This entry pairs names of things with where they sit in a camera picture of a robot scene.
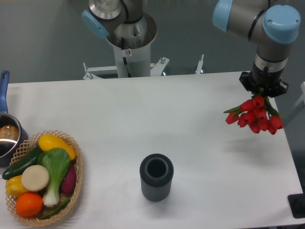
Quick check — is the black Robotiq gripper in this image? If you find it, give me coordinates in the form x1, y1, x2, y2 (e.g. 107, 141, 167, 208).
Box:
239, 66, 289, 97

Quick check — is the red tulip bouquet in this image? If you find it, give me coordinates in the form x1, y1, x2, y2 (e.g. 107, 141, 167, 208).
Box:
224, 88, 284, 135

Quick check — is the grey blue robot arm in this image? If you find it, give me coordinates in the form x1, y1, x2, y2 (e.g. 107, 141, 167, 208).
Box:
81, 0, 301, 97

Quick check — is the dark grey ribbed vase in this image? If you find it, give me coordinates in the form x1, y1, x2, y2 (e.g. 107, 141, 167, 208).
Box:
139, 154, 174, 202

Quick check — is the black device at edge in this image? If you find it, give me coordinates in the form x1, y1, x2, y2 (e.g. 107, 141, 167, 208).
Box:
287, 193, 305, 219

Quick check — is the purple sweet potato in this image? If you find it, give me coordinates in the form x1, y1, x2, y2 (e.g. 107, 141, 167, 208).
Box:
60, 164, 76, 195

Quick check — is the green bok choy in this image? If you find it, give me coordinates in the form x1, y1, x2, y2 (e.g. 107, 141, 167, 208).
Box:
38, 148, 70, 207

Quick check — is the yellow squash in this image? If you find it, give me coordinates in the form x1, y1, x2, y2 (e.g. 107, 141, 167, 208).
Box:
38, 134, 76, 161

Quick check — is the green chili pepper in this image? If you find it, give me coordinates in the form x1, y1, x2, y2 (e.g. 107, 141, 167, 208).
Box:
39, 198, 71, 220

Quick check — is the woven wicker basket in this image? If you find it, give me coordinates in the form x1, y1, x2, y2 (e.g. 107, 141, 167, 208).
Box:
6, 130, 83, 227

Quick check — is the beige round bun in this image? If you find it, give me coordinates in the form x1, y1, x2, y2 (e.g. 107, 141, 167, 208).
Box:
21, 165, 50, 192

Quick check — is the green cucumber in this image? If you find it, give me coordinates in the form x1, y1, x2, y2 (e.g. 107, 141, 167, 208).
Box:
2, 146, 43, 180

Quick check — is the orange fruit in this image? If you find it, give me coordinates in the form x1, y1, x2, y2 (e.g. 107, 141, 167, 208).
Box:
16, 192, 43, 218

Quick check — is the yellow bell pepper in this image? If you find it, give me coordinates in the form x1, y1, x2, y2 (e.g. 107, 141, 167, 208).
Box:
6, 175, 28, 198

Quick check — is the white frame at right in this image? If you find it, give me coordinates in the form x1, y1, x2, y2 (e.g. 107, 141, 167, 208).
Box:
282, 82, 305, 127

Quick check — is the white metal base frame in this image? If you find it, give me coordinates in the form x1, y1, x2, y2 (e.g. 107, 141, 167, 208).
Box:
83, 54, 205, 80

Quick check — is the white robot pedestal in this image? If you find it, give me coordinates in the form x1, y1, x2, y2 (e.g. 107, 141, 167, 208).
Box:
107, 13, 157, 78

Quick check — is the blue handled saucepan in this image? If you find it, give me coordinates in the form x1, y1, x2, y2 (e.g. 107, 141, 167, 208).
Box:
0, 71, 28, 167

